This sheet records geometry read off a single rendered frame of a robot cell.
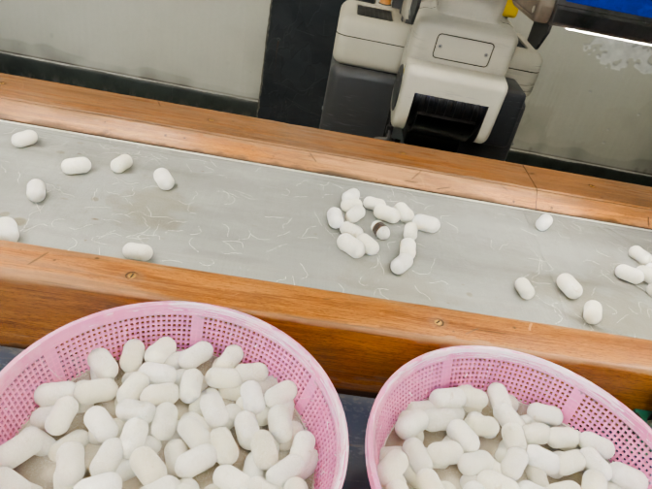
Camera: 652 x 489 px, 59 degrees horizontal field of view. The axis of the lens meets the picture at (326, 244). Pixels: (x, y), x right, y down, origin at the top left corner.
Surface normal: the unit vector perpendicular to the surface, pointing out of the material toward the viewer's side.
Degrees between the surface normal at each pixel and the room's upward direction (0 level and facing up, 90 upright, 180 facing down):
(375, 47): 90
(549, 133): 89
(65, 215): 0
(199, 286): 0
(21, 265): 0
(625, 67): 90
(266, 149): 45
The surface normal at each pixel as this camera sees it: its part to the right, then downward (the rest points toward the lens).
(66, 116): 0.11, -0.18
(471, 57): -0.08, 0.66
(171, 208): 0.18, -0.82
